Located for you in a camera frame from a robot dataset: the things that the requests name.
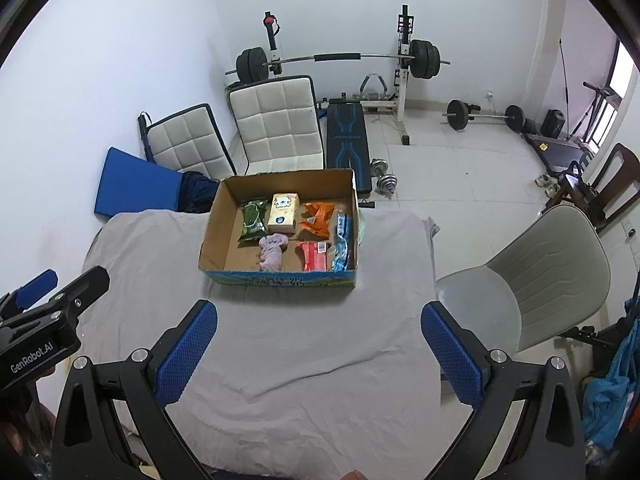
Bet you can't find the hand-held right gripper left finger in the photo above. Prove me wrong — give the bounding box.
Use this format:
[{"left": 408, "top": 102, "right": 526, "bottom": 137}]
[{"left": 52, "top": 299, "right": 219, "bottom": 480}]

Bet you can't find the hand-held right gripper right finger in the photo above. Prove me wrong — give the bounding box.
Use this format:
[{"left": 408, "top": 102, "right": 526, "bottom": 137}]
[{"left": 421, "top": 301, "right": 586, "bottom": 480}]

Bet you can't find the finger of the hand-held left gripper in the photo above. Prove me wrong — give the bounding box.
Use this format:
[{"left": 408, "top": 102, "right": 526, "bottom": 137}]
[
  {"left": 0, "top": 268, "right": 59, "bottom": 319},
  {"left": 26, "top": 266, "right": 111, "bottom": 324}
]

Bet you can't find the cardboard box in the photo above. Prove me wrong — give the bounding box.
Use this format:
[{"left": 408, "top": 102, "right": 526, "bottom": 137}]
[{"left": 198, "top": 169, "right": 360, "bottom": 291}]

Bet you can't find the purple cloth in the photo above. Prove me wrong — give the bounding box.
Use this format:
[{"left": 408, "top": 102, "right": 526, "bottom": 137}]
[{"left": 257, "top": 233, "right": 288, "bottom": 273}]

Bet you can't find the green snack packet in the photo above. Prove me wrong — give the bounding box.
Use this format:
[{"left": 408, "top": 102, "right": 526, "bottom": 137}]
[{"left": 239, "top": 199, "right": 271, "bottom": 245}]

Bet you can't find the blue snack packet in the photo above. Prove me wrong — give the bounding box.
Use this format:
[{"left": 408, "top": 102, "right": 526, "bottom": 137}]
[{"left": 331, "top": 212, "right": 355, "bottom": 273}]

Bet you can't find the red snack packet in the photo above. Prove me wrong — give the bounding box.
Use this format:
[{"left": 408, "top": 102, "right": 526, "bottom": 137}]
[{"left": 295, "top": 240, "right": 332, "bottom": 273}]

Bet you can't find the yellow white tissue pack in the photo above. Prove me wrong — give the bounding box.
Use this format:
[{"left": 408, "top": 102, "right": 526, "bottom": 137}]
[{"left": 265, "top": 192, "right": 301, "bottom": 235}]

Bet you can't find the orange snack packet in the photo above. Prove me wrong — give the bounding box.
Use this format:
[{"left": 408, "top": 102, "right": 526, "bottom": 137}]
[{"left": 299, "top": 201, "right": 335, "bottom": 240}]

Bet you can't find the grey table cover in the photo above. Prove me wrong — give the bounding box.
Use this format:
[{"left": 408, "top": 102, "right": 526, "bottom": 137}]
[{"left": 82, "top": 209, "right": 443, "bottom": 476}]

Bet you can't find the blue foam mat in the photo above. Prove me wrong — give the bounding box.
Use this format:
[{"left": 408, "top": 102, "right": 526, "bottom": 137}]
[{"left": 94, "top": 146, "right": 186, "bottom": 221}]

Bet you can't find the grey plastic chair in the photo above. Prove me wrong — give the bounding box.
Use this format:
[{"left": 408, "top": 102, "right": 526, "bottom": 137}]
[{"left": 435, "top": 205, "right": 612, "bottom": 356}]

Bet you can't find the dark navy garment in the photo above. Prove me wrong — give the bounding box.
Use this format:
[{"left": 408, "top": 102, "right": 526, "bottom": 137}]
[{"left": 177, "top": 171, "right": 223, "bottom": 215}]

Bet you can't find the blue garment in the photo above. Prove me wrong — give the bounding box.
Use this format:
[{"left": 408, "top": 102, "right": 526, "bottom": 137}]
[{"left": 582, "top": 320, "right": 640, "bottom": 453}]

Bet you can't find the small white quilted chair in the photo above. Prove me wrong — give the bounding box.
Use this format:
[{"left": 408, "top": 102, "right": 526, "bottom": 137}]
[{"left": 145, "top": 103, "right": 238, "bottom": 181}]

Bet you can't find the black treadmill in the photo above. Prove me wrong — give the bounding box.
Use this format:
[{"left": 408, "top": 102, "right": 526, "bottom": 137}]
[{"left": 522, "top": 132, "right": 596, "bottom": 171}]

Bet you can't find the dark wooden chair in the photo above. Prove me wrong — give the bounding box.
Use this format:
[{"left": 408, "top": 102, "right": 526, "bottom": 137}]
[{"left": 545, "top": 142, "right": 640, "bottom": 231}]

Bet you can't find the black blue weight bench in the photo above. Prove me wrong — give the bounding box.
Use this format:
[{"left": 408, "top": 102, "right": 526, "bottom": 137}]
[{"left": 320, "top": 95, "right": 373, "bottom": 196}]

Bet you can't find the short barbell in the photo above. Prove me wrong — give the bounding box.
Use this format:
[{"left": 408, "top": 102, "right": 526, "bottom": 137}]
[{"left": 442, "top": 100, "right": 524, "bottom": 133}]

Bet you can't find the large white quilted chair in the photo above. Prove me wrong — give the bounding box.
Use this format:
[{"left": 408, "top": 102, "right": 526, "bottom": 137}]
[{"left": 227, "top": 75, "right": 326, "bottom": 176}]

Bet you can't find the black speaker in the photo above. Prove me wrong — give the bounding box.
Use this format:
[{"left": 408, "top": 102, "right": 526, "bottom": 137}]
[{"left": 542, "top": 109, "right": 568, "bottom": 138}]

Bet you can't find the white barbell rack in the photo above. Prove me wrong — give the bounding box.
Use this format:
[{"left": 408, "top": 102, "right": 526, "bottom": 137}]
[{"left": 263, "top": 5, "right": 416, "bottom": 147}]

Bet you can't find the black metal stand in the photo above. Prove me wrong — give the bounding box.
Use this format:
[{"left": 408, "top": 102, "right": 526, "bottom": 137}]
[{"left": 570, "top": 82, "right": 617, "bottom": 141}]

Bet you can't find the grey curved exercise bar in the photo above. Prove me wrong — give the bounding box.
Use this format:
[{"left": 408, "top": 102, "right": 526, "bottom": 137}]
[{"left": 360, "top": 73, "right": 390, "bottom": 100}]

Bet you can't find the thin black pole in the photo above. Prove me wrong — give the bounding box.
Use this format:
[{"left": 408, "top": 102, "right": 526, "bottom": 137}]
[{"left": 557, "top": 37, "right": 574, "bottom": 133}]

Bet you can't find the long barbell with black plates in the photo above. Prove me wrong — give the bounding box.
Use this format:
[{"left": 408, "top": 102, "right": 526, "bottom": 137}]
[{"left": 224, "top": 39, "right": 451, "bottom": 83}]

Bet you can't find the window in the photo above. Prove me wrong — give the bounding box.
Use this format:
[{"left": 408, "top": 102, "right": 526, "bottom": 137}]
[{"left": 607, "top": 40, "right": 640, "bottom": 126}]

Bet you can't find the black pole with strap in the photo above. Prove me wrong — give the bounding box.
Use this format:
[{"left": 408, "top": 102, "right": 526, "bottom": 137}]
[{"left": 138, "top": 111, "right": 156, "bottom": 161}]

